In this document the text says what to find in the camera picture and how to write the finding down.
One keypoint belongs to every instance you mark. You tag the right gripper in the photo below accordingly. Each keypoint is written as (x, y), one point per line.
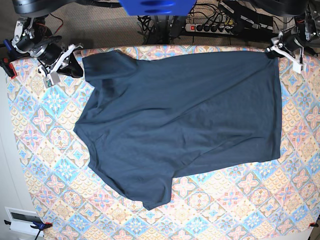
(56, 61)

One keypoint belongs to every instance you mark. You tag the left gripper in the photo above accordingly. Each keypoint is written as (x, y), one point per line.
(287, 46)

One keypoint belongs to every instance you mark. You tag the dark navy t-shirt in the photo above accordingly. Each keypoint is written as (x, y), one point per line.
(150, 121)

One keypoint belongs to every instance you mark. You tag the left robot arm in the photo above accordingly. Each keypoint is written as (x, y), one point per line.
(307, 26)

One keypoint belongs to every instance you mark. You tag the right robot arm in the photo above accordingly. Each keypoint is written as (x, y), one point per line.
(34, 38)

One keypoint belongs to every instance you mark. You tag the blue clamp upper left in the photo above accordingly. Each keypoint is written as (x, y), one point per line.
(6, 62)

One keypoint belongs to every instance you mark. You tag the blue clamp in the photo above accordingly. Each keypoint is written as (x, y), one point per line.
(37, 226)
(6, 62)

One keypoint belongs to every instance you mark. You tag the white power strip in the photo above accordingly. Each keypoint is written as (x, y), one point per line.
(208, 28)

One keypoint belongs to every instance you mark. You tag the orange clamp lower right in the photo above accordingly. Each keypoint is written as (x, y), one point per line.
(314, 225)

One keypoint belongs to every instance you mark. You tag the blue clamp lower left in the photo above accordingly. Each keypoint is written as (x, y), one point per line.
(37, 226)

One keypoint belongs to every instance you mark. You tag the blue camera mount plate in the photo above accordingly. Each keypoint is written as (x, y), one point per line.
(157, 7)

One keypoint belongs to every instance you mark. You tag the white wall outlet box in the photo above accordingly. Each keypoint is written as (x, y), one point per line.
(22, 220)

